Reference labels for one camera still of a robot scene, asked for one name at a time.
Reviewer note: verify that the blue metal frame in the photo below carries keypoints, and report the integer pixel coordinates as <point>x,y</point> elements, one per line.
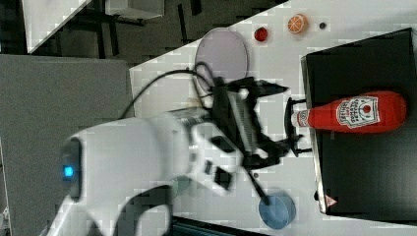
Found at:
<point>182,226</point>

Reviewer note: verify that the grey oval plate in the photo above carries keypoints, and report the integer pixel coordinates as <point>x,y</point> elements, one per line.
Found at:
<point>221,53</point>

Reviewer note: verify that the black toaster oven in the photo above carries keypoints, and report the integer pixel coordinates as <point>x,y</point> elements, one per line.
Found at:
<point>364,176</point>

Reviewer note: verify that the red strawberry near plate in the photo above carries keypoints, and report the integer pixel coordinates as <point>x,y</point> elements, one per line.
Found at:
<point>261,34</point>

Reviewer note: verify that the blue bowl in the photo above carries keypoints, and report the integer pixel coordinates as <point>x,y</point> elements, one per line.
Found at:
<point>277,209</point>

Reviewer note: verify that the red ketchup bottle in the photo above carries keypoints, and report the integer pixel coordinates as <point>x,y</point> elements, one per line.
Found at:
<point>368,113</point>

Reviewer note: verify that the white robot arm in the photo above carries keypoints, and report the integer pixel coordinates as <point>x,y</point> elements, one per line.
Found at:
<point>119,177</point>

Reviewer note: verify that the green cup with handle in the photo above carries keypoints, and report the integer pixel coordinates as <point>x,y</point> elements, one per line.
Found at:
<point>179,185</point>

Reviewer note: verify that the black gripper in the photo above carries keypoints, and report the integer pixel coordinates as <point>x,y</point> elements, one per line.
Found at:
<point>233,112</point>

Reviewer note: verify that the orange half slice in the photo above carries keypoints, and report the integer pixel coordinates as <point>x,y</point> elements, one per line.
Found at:
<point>297,23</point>

